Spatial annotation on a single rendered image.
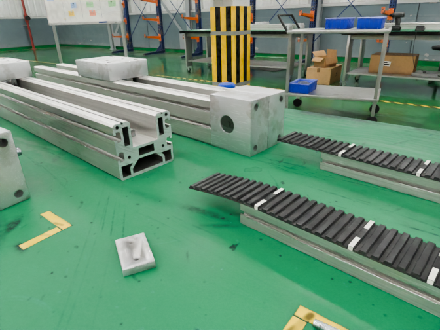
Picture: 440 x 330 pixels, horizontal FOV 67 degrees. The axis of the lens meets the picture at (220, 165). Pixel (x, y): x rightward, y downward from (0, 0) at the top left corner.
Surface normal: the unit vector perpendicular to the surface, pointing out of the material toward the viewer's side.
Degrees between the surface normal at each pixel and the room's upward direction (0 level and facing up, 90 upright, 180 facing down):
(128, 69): 90
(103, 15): 90
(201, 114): 90
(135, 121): 90
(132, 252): 0
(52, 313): 0
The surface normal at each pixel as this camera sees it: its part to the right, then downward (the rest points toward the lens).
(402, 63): -0.57, 0.33
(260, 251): -0.03, -0.91
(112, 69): 0.73, 0.26
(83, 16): -0.31, 0.40
